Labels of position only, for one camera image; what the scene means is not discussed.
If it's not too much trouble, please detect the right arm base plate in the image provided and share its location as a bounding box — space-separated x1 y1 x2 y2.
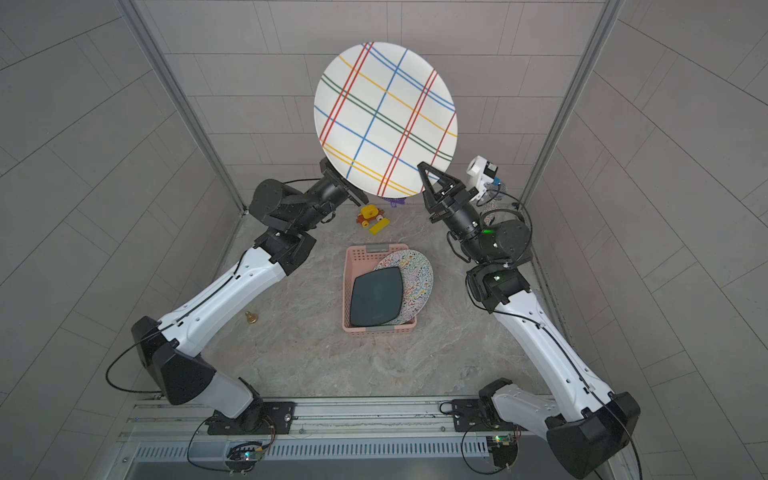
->
438 398 518 433

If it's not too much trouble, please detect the purple microfibre cloth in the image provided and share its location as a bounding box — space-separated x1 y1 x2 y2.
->
387 198 406 208

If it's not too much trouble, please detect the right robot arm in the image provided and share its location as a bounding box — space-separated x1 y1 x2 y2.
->
418 162 641 479

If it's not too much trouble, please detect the left green circuit board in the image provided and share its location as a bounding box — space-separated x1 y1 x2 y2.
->
227 441 269 464

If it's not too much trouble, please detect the small brass bell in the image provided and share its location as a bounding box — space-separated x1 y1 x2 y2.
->
244 311 259 325

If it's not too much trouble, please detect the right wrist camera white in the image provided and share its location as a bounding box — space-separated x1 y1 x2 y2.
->
466 156 498 201

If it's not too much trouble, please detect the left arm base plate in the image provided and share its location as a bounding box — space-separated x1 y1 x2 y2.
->
204 399 297 435

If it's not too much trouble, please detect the aluminium mounting rail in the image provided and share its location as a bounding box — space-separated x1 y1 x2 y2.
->
112 385 567 442

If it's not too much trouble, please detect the yellow red toy vehicle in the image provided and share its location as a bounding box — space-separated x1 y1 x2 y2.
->
356 204 384 228

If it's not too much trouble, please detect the left aluminium corner post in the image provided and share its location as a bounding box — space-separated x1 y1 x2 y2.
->
115 0 247 216

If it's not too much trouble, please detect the right green circuit board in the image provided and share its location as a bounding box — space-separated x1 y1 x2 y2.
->
486 435 519 470

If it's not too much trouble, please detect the green circuit board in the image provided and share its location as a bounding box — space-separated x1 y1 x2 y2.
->
227 441 269 464
486 435 519 470

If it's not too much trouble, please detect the colourful squiggle pattern plate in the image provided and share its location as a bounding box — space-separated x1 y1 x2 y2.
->
374 249 434 325

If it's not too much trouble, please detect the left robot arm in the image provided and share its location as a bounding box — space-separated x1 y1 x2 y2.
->
131 159 368 420

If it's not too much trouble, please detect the pink perforated plastic basket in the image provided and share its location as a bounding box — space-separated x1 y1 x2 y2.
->
342 243 418 337

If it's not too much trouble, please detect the white plaid striped plate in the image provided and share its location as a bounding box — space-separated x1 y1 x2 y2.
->
313 42 458 198

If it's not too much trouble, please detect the aluminium corner post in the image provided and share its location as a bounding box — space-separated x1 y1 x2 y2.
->
521 0 623 206
115 0 247 216

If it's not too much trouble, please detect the right aluminium corner post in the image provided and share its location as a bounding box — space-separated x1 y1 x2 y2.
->
521 0 623 206

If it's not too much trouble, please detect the dark teal square plate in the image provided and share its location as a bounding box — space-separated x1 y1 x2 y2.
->
349 267 404 327

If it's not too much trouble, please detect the yellow toy brick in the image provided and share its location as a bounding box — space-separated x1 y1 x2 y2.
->
369 218 390 235

